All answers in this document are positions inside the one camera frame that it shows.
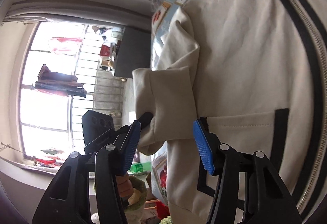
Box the beige zip hoodie jacket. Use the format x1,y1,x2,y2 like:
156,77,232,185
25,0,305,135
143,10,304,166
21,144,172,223
133,0,326,223

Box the hanging dark clothes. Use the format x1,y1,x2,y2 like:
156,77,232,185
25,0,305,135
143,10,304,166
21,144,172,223
34,64,87,98

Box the green plastic bottle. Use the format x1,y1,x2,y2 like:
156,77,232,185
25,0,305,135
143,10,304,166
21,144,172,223
129,161,151,174

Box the dark grey cabinet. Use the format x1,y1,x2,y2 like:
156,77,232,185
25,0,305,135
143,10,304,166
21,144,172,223
114,27,151,78

